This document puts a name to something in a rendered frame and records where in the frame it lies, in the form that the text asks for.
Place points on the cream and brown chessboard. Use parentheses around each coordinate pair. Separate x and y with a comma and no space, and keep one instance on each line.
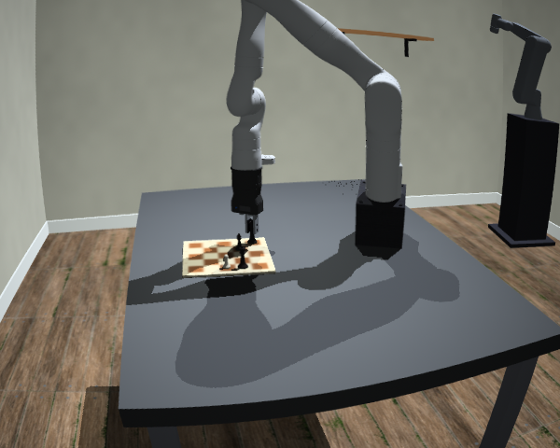
(206,258)

